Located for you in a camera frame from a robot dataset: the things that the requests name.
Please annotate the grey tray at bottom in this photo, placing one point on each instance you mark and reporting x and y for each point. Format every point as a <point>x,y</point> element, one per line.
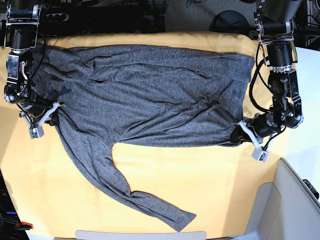
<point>95,235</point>

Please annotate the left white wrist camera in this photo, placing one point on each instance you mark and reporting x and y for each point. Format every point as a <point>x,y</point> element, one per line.
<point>260,155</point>

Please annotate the black round stand base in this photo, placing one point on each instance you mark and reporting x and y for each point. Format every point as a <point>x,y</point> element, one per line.
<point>230,22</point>

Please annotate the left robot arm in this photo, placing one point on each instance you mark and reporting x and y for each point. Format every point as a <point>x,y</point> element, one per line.
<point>275,28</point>

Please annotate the red clamp at left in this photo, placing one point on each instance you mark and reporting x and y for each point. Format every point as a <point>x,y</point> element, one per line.
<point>23,226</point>

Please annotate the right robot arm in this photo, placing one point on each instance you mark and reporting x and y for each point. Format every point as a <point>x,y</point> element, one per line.
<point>20,36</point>

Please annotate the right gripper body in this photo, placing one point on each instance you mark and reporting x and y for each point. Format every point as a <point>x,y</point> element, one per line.
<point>35,109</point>

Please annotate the white power strip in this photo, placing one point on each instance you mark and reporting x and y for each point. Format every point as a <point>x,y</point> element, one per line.
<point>57,17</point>

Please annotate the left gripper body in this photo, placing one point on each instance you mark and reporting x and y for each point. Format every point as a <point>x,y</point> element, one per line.
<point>259,130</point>

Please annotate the black remote control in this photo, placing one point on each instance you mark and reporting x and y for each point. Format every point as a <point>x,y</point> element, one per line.
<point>311,188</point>

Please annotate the yellow table cloth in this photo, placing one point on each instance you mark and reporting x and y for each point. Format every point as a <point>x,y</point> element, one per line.
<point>218,184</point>

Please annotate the grey long-sleeve T-shirt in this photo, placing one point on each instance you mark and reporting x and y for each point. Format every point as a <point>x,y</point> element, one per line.
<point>155,96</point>

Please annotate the white box bin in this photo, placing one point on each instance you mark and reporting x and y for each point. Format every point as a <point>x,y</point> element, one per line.
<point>284,209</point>

